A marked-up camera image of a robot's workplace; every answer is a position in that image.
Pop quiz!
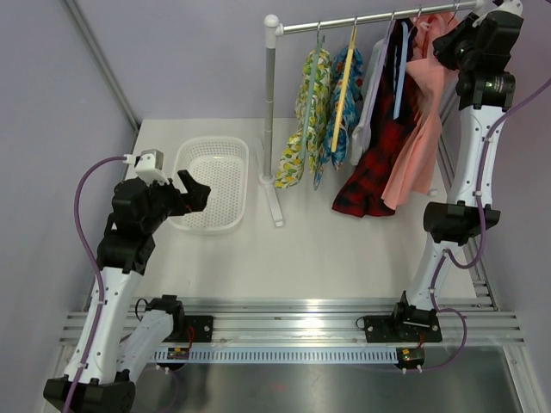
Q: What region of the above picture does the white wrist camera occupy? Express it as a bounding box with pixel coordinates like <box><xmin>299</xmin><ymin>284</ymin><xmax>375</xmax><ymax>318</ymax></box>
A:
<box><xmin>491</xmin><ymin>0</ymin><xmax>523</xmax><ymax>17</ymax></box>
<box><xmin>134</xmin><ymin>149</ymin><xmax>170</xmax><ymax>186</ymax></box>

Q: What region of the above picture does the left small circuit board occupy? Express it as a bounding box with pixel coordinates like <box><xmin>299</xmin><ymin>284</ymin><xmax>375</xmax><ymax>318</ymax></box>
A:
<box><xmin>167</xmin><ymin>347</ymin><xmax>190</xmax><ymax>360</ymax></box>

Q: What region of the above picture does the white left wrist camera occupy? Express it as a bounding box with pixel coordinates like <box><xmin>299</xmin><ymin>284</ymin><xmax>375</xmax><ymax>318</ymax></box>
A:
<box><xmin>134</xmin><ymin>149</ymin><xmax>170</xmax><ymax>186</ymax></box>

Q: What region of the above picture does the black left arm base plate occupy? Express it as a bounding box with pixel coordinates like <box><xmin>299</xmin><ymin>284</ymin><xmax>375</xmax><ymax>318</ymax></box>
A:
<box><xmin>166</xmin><ymin>315</ymin><xmax>214</xmax><ymax>343</ymax></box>

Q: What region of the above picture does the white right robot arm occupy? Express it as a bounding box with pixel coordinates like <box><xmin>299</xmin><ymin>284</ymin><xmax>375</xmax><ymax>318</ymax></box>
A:
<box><xmin>383</xmin><ymin>1</ymin><xmax>523</xmax><ymax>342</ymax></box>

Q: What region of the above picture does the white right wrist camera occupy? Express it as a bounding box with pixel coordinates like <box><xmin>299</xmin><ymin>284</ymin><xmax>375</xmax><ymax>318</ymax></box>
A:
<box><xmin>491</xmin><ymin>0</ymin><xmax>523</xmax><ymax>17</ymax></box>

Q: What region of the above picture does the yellow wooden hanger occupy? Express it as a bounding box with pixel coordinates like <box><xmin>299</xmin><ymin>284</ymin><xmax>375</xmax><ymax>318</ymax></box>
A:
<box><xmin>331</xmin><ymin>20</ymin><xmax>357</xmax><ymax>153</ymax></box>

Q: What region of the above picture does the small circuit board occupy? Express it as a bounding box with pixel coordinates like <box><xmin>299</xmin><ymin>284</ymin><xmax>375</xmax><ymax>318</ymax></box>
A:
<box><xmin>167</xmin><ymin>347</ymin><xmax>190</xmax><ymax>360</ymax></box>
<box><xmin>397</xmin><ymin>347</ymin><xmax>425</xmax><ymax>369</ymax></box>

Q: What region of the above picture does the light blue hanger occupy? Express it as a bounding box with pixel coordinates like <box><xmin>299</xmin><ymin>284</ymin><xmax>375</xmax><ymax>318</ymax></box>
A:
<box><xmin>393</xmin><ymin>21</ymin><xmax>409</xmax><ymax>120</ymax></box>

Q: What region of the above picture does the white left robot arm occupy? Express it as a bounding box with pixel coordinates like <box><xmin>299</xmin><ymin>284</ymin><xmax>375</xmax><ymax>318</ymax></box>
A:
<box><xmin>43</xmin><ymin>170</ymin><xmax>211</xmax><ymax>412</ymax></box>

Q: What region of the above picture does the yellow lemon print garment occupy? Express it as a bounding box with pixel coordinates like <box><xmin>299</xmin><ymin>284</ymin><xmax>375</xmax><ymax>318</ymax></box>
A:
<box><xmin>274</xmin><ymin>48</ymin><xmax>331</xmax><ymax>188</ymax></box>

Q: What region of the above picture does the right small circuit board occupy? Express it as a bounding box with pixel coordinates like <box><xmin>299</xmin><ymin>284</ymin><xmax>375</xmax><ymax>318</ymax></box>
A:
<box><xmin>397</xmin><ymin>347</ymin><xmax>425</xmax><ymax>369</ymax></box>

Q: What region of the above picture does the white perforated plastic basket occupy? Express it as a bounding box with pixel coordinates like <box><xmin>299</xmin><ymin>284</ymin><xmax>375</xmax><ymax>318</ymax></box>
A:
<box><xmin>169</xmin><ymin>136</ymin><xmax>250</xmax><ymax>235</ymax></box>

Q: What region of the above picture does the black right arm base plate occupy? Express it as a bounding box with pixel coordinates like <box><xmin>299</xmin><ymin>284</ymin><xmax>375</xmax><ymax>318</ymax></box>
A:
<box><xmin>359</xmin><ymin>316</ymin><xmax>443</xmax><ymax>344</ymax></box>

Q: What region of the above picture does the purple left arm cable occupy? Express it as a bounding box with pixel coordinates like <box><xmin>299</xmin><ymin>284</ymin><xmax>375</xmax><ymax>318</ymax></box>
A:
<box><xmin>59</xmin><ymin>155</ymin><xmax>137</xmax><ymax>412</ymax></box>

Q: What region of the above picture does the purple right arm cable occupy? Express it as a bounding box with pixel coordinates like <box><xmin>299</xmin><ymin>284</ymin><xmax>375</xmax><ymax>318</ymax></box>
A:
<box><xmin>430</xmin><ymin>77</ymin><xmax>551</xmax><ymax>311</ymax></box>

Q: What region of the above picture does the mint green hanger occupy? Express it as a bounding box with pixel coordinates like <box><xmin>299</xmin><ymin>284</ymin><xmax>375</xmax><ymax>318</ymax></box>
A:
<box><xmin>300</xmin><ymin>22</ymin><xmax>325</xmax><ymax>160</ymax></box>

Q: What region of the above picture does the white silver clothes rack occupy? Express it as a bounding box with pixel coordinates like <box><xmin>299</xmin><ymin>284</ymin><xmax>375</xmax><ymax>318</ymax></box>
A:
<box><xmin>253</xmin><ymin>0</ymin><xmax>496</xmax><ymax>228</ymax></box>

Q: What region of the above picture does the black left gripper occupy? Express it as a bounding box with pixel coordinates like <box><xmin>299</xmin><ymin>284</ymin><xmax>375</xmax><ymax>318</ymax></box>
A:
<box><xmin>142</xmin><ymin>170</ymin><xmax>210</xmax><ymax>234</ymax></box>

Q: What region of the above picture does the lavender hanger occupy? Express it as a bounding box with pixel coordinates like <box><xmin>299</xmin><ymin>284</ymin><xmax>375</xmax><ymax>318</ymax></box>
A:
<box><xmin>367</xmin><ymin>12</ymin><xmax>395</xmax><ymax>123</ymax></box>

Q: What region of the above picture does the pink pleated skirt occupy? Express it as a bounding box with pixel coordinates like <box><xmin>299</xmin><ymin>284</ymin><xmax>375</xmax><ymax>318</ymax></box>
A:
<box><xmin>381</xmin><ymin>12</ymin><xmax>458</xmax><ymax>210</ymax></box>

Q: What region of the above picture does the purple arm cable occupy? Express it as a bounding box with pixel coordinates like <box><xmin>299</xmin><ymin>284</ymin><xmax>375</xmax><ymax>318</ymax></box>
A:
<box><xmin>59</xmin><ymin>155</ymin><xmax>137</xmax><ymax>412</ymax></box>
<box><xmin>430</xmin><ymin>77</ymin><xmax>551</xmax><ymax>311</ymax></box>

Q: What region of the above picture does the white slotted cable duct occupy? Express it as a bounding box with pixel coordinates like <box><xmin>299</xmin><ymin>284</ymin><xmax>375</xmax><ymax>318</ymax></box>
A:
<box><xmin>152</xmin><ymin>347</ymin><xmax>398</xmax><ymax>365</ymax></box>

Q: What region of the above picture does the red black plaid garment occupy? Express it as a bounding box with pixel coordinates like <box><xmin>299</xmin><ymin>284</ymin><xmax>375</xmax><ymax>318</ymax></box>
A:
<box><xmin>332</xmin><ymin>19</ymin><xmax>418</xmax><ymax>218</ymax></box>

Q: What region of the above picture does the aluminium mounting rail frame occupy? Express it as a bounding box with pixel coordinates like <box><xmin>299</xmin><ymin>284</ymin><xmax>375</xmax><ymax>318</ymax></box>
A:
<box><xmin>58</xmin><ymin>296</ymin><xmax>526</xmax><ymax>345</ymax></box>

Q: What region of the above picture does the blue floral garment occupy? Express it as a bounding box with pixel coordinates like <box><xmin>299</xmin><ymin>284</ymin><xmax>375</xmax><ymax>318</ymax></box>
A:
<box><xmin>313</xmin><ymin>47</ymin><xmax>364</xmax><ymax>190</ymax></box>

